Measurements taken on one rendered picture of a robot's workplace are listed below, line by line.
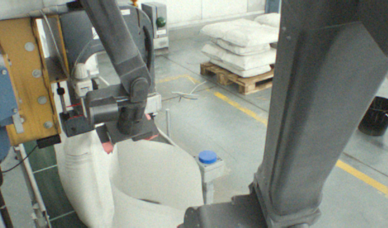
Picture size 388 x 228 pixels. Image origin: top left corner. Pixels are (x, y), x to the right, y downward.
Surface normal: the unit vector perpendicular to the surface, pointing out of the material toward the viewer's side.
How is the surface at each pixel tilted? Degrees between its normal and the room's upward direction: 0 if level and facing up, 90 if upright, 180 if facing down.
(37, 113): 90
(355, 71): 122
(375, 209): 0
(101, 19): 103
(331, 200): 0
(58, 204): 0
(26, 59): 90
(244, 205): 32
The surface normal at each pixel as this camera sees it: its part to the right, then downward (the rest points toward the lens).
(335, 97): 0.17, 0.83
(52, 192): -0.01, -0.89
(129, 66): 0.38, 0.60
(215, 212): 0.27, -0.58
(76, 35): 0.54, 0.38
